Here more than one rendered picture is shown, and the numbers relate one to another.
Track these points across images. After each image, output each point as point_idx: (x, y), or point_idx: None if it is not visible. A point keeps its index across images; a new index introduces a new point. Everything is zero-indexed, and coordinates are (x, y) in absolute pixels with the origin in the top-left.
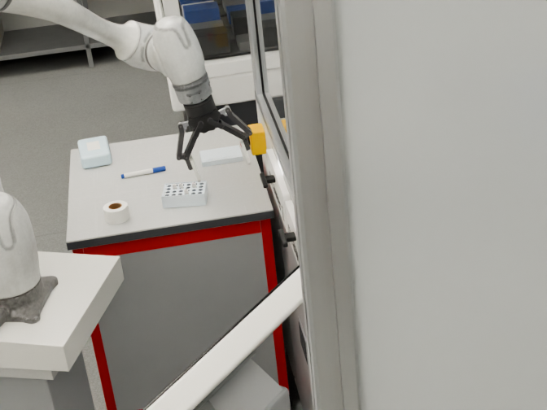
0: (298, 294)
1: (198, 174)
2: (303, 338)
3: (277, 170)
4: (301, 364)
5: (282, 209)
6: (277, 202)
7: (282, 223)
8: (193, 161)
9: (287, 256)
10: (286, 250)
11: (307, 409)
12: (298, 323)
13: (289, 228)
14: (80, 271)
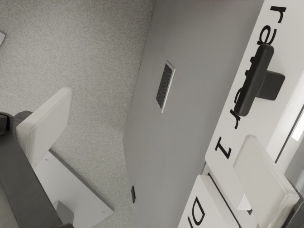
0: None
1: (58, 136)
2: (163, 95)
3: (300, 97)
4: (163, 34)
5: (227, 142)
6: (242, 78)
7: (239, 2)
8: (34, 167)
9: (210, 20)
10: (216, 7)
11: (152, 36)
12: (174, 51)
13: (200, 214)
14: None
